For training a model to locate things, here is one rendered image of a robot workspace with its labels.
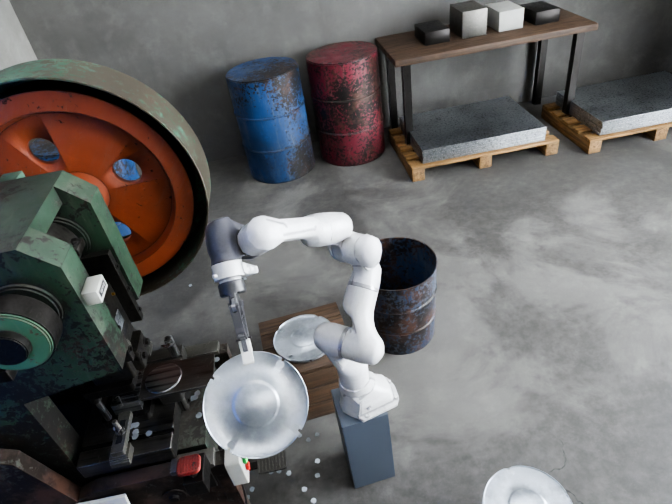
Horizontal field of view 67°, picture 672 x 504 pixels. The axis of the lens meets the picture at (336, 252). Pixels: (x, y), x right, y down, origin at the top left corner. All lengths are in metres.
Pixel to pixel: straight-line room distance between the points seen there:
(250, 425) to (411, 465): 1.07
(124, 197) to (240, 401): 0.81
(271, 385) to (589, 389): 1.68
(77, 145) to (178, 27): 2.95
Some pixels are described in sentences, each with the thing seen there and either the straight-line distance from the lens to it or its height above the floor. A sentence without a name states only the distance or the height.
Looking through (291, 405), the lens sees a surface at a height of 0.91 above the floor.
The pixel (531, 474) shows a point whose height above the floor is 0.30.
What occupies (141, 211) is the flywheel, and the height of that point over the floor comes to 1.23.
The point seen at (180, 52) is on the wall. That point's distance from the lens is 4.70.
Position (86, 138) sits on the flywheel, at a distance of 1.78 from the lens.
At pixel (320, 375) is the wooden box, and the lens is 2.33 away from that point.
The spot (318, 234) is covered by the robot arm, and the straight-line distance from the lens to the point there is 1.54.
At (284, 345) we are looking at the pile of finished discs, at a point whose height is 0.36.
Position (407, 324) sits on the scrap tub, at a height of 0.23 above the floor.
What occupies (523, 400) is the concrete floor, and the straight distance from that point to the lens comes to 2.61.
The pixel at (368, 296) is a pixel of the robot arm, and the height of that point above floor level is 0.92.
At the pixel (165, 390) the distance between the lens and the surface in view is 1.83.
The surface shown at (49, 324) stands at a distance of 1.33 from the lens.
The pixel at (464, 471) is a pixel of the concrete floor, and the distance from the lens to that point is 2.38.
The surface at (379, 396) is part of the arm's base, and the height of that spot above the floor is 0.52.
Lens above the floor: 2.09
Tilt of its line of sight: 37 degrees down
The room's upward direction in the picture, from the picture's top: 10 degrees counter-clockwise
